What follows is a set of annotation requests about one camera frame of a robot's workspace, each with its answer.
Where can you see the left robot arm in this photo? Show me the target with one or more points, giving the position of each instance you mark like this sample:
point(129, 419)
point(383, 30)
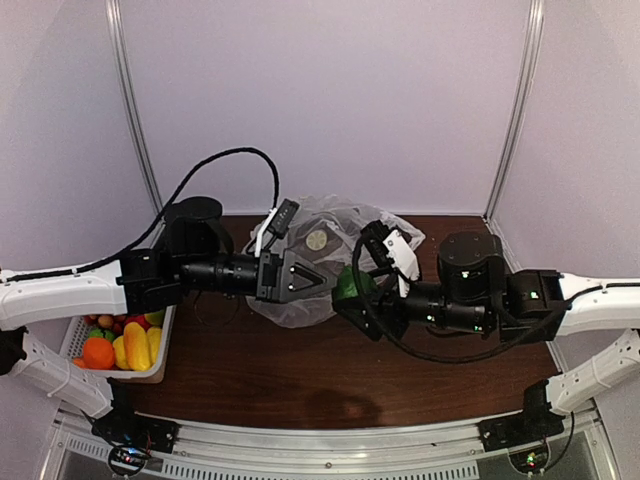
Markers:
point(137, 281)

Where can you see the red round fruit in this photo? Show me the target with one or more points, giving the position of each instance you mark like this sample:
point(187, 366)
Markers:
point(140, 320)

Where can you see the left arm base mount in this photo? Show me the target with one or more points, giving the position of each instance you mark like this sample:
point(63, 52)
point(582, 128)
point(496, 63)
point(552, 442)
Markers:
point(123, 426)

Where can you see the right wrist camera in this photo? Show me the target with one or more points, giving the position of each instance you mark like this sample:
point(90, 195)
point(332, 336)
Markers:
point(391, 252)

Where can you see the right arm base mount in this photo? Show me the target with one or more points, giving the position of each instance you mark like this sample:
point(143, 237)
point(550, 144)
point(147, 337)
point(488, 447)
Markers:
point(534, 423)

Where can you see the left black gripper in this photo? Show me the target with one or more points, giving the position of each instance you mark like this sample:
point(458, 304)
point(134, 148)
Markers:
point(276, 283)

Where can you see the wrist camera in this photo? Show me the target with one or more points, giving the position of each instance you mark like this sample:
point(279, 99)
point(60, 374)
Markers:
point(275, 226)
point(391, 252)

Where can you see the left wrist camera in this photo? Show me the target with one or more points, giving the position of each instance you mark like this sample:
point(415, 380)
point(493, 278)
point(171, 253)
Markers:
point(275, 226)

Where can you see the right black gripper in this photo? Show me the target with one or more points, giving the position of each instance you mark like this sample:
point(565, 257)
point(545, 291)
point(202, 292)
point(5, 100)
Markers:
point(389, 302)

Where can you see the yellow green fruit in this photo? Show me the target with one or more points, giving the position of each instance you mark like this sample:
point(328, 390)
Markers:
point(155, 318)

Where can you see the green round fruit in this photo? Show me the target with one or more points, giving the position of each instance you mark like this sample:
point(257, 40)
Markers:
point(102, 333)

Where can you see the green lime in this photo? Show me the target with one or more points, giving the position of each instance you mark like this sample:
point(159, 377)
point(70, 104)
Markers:
point(346, 288)

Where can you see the clear plastic bag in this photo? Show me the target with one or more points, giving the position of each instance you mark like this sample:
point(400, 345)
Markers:
point(324, 232)

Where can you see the white plastic basket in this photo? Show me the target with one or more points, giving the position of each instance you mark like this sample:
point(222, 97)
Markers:
point(78, 333)

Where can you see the aluminium front rail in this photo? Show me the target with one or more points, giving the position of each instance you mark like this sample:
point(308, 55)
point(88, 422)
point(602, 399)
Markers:
point(451, 450)

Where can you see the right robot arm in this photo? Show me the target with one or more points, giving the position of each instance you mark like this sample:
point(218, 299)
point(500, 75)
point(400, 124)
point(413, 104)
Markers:
point(539, 306)

